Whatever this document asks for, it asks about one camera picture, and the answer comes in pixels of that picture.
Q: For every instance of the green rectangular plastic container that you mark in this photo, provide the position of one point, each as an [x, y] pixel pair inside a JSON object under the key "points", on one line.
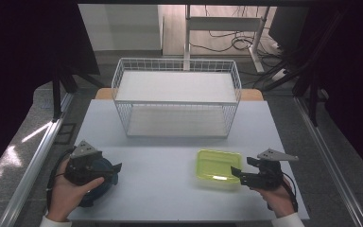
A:
{"points": [[216, 165]]}

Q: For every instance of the round container with dark blue lid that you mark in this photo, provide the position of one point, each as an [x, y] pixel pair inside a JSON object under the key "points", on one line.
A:
{"points": [[110, 176]]}

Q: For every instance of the white power strip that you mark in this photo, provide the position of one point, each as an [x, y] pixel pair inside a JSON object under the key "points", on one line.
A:
{"points": [[279, 74]]}

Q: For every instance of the person's right hand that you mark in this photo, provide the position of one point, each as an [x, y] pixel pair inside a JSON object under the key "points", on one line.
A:
{"points": [[277, 200]]}

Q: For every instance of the white metal desk frame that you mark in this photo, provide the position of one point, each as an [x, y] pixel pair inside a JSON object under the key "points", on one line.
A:
{"points": [[223, 23]]}

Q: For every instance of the person's left hand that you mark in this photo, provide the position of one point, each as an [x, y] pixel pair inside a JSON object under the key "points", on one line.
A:
{"points": [[66, 195]]}

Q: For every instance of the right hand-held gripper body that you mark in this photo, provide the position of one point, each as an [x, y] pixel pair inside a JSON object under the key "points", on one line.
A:
{"points": [[266, 173]]}

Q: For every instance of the black metal stand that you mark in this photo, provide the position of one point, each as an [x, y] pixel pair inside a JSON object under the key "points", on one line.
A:
{"points": [[312, 104], [56, 101]]}

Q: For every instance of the aluminium rail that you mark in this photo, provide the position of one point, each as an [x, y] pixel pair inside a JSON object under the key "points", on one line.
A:
{"points": [[33, 170], [331, 167]]}

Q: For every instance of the dark monitor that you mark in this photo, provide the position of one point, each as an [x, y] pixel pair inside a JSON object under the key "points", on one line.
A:
{"points": [[288, 26]]}

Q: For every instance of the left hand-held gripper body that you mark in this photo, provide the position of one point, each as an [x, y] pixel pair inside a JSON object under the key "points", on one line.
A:
{"points": [[82, 165]]}

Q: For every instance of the wooden board under table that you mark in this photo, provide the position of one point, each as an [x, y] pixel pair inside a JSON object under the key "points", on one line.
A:
{"points": [[102, 94]]}

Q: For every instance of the dark curtain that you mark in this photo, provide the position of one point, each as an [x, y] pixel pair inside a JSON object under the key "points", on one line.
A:
{"points": [[356, 78]]}

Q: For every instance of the white cabinet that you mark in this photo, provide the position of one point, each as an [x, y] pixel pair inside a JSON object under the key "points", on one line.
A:
{"points": [[119, 26]]}

